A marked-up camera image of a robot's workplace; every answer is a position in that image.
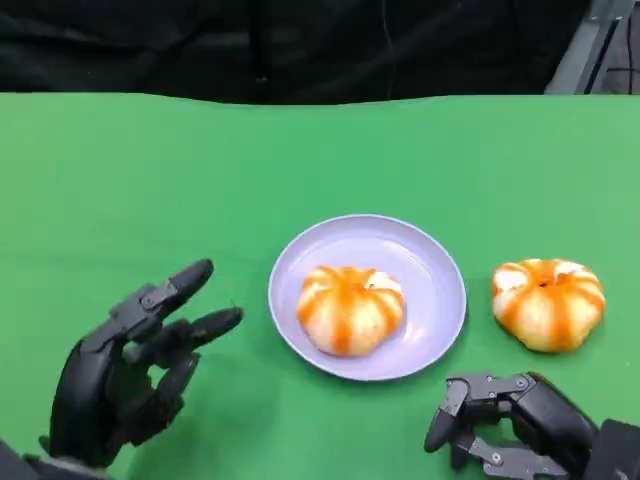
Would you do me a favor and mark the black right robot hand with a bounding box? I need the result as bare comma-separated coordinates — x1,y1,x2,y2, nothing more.
423,371,601,476

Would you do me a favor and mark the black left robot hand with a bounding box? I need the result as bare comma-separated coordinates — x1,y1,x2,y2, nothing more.
47,258,246,469

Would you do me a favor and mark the orange white toy bread roll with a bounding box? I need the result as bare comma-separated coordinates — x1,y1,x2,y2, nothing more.
491,257,607,354
295,264,406,358

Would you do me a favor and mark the lilac plate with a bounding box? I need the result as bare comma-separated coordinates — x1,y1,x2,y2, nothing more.
268,214,468,383

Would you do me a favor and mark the green table cloth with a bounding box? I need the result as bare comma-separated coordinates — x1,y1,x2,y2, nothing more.
0,91,640,480

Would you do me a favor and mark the black backdrop curtain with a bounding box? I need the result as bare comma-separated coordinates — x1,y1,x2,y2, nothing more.
0,0,591,106

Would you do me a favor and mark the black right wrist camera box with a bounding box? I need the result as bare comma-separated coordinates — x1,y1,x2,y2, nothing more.
583,418,640,480

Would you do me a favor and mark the grey metal frame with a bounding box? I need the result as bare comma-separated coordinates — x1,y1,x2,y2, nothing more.
542,0,640,96

